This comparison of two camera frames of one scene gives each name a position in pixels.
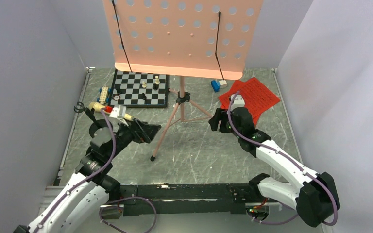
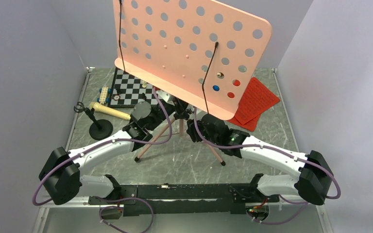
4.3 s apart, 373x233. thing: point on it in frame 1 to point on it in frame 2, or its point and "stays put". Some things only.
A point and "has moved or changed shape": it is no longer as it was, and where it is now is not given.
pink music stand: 195,38 has moved or changed shape
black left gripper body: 125,136 to 161,114
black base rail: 144,200 stays put
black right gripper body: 229,128 to 195,137
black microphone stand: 100,130 stays put
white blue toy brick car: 103,97 stays put
